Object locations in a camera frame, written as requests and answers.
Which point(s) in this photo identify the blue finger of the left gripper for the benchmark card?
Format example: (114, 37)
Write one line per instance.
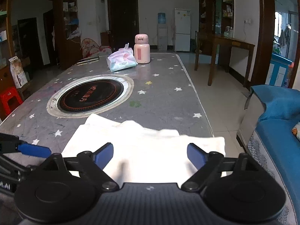
(34, 150)

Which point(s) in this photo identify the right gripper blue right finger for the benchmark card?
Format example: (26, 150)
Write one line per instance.
(197, 156)

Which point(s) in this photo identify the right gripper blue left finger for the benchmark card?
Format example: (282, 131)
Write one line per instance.
(103, 155)

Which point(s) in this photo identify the cream sweatshirt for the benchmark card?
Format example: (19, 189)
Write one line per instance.
(140, 155)

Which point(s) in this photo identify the pink cartoon folding item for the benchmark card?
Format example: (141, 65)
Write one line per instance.
(91, 49)

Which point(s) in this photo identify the red plastic stool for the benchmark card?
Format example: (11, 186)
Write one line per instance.
(10, 100)

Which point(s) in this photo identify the round black induction cooktop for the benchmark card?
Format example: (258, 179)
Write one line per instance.
(90, 95)

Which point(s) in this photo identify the white paper bag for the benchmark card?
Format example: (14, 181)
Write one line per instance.
(18, 74)

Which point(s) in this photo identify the blue sofa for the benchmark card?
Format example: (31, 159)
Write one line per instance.
(266, 133)

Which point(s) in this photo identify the grey star tablecloth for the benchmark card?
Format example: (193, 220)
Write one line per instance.
(162, 98)

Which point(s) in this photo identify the butterfly print pillow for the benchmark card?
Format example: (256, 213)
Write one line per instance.
(296, 131)

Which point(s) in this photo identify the pink tissue pack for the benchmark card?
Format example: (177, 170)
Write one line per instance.
(121, 59)

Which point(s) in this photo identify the blue white cabinet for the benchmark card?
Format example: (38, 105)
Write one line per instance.
(279, 72)

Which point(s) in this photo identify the pink thermos bottle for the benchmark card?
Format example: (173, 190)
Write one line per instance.
(142, 49)

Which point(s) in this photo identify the dark wooden side table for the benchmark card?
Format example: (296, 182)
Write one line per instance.
(222, 46)

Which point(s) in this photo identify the water dispenser with blue bottle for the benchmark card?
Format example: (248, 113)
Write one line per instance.
(162, 32)

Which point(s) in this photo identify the white refrigerator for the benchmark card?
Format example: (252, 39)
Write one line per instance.
(182, 30)

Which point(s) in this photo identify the dark wooden door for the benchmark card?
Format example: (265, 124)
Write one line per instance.
(123, 22)

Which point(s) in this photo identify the wooden cabinet right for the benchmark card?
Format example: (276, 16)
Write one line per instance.
(215, 16)

